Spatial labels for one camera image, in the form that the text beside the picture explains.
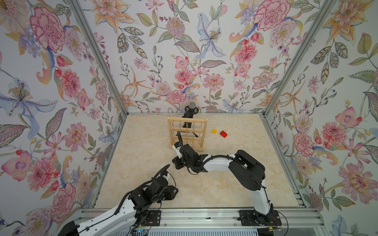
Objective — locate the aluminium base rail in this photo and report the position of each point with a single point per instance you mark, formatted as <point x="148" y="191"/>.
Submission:
<point x="223" y="222"/>

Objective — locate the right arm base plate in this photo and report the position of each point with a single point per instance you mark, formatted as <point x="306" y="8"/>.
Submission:
<point x="254" y="218"/>

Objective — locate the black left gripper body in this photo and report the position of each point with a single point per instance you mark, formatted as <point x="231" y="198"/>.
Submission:
<point x="167" y="194"/>

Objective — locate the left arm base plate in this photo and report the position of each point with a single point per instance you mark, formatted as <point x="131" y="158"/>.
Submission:
<point x="148" y="218"/>

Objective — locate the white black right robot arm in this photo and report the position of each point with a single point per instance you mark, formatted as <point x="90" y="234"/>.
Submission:
<point x="248" y="171"/>

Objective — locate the wooden jewelry display stand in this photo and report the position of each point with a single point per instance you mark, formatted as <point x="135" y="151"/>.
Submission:
<point x="192" y="131"/>

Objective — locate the red toy brick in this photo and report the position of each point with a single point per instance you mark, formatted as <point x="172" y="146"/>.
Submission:
<point x="223" y="134"/>

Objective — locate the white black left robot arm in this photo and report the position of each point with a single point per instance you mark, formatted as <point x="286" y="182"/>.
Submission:
<point x="132" y="211"/>

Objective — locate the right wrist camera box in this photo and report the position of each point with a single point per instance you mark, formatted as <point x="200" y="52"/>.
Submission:
<point x="177" y="147"/>

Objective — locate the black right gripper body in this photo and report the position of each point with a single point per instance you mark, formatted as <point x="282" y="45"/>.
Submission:
<point x="181" y="162"/>

